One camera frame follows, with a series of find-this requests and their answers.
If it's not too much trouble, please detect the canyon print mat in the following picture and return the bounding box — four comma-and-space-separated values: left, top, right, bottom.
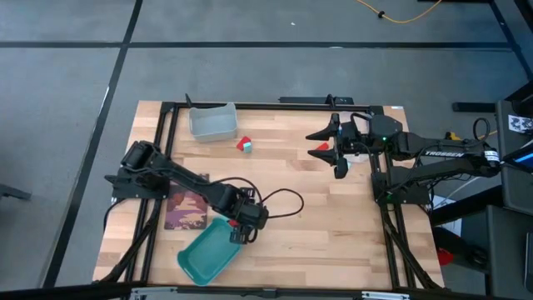
163, 173, 210, 232

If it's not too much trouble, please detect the black equipment cart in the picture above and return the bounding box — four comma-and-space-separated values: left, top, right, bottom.
485, 81, 533, 300

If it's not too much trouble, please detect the grey stand foot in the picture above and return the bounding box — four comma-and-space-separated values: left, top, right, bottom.
0, 182, 32, 202

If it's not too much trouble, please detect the silver metal bracket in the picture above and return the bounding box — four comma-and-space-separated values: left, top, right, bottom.
130, 286, 179, 300
361, 290, 411, 300

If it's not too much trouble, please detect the grey plastic bin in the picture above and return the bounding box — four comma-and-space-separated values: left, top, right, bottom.
189, 102, 238, 143

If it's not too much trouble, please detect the black aluminium table frame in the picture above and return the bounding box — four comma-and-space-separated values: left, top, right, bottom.
97, 101, 445, 292

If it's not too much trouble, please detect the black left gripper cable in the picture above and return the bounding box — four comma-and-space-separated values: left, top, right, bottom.
207, 177, 306, 221

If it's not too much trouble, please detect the black stand foot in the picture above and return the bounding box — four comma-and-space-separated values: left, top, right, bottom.
452, 101, 497, 113

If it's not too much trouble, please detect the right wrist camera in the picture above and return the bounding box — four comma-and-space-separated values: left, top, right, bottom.
333, 156, 350, 180

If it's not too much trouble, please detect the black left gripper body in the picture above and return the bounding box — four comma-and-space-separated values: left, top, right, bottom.
232, 198, 271, 231

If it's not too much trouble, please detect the yellow floor cable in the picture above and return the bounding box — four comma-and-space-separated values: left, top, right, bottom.
356, 0, 443, 24

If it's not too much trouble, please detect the teal plastic tray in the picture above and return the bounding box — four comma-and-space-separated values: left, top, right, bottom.
177, 217, 244, 288

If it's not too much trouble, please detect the black mounting bar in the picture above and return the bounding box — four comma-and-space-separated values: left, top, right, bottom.
277, 93, 355, 106

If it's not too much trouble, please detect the white tag marker sheet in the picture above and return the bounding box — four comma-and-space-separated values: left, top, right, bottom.
507, 114, 533, 134

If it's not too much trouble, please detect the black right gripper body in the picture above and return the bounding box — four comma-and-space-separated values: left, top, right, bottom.
331, 112, 405, 164

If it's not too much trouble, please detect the red round object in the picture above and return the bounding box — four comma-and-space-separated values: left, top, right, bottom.
436, 247, 457, 267

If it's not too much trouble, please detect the tablet with blue screen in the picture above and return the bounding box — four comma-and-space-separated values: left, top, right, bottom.
502, 143, 533, 173

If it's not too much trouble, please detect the yellow cable with connector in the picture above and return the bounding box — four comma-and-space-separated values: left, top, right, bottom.
444, 130, 499, 143

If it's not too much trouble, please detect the black crossbeam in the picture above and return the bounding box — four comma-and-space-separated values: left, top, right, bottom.
0, 281, 533, 300

